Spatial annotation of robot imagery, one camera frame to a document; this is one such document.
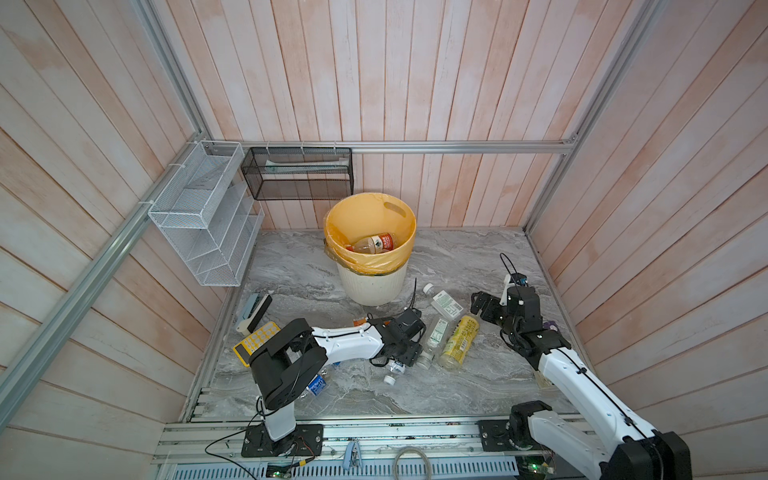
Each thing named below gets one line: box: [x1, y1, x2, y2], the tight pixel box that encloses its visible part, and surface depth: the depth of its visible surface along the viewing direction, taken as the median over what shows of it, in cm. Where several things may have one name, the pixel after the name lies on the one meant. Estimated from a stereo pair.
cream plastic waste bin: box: [336, 260, 409, 306], surface depth 90 cm
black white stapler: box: [236, 293, 272, 336], surface depth 95 cm
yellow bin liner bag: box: [323, 192, 417, 274], surface depth 90 cm
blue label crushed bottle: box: [300, 370, 328, 398], surface depth 79 cm
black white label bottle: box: [383, 359, 406, 386], surface depth 82 cm
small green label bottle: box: [417, 318, 454, 370], surface depth 88 cm
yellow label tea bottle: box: [439, 310, 483, 371], surface depth 86 cm
